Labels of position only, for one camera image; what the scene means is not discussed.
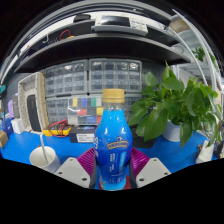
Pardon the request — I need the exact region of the black rectangular speaker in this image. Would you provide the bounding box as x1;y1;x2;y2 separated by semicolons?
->
26;94;43;133

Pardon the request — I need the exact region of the green potted plant, white pot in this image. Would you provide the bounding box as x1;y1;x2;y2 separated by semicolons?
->
128;60;221;149

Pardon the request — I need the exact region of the white perforated tray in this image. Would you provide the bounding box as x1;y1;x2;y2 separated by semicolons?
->
17;71;50;135

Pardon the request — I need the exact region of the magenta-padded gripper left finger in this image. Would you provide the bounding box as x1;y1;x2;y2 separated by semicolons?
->
54;147;98;190

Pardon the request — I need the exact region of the white shelf unit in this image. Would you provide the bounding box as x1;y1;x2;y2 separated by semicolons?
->
173;8;224;101

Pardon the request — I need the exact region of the yellow multimeter with red leads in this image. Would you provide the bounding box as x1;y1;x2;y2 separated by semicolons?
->
43;29;76;43
42;118;73;138

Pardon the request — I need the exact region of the plain black flat box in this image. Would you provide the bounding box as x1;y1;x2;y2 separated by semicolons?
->
132;128;156;149

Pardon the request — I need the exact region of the small white box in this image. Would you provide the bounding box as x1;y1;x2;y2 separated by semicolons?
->
10;117;25;135

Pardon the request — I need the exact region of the white power adapter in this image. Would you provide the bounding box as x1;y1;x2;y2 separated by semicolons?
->
195;139;214;164

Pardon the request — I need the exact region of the black oval device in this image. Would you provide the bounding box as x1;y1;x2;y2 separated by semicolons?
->
73;13;92;24

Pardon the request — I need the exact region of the dark grey overhead shelf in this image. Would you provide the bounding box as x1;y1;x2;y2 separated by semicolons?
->
13;32;193;74

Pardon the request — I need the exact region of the dark grey flat box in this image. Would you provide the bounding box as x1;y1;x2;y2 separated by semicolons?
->
11;93;22;119

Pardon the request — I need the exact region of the black box with white label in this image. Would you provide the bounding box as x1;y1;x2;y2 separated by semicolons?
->
68;124;98;144

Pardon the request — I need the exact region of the white mug with brown handle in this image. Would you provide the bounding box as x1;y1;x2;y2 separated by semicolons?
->
28;145;62;174

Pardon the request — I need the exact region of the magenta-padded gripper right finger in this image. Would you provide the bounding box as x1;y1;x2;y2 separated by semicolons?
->
129;147;172;188

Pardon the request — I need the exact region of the blue drink bottle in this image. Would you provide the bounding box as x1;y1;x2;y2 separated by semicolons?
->
93;88;134;192

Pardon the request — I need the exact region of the clear box of coloured parts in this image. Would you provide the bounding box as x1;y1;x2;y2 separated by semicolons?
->
67;95;105;126

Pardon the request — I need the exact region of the white spoon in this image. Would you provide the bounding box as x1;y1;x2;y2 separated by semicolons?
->
39;133;49;164

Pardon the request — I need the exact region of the dark blue box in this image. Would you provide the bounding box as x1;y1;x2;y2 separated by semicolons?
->
1;117;14;138

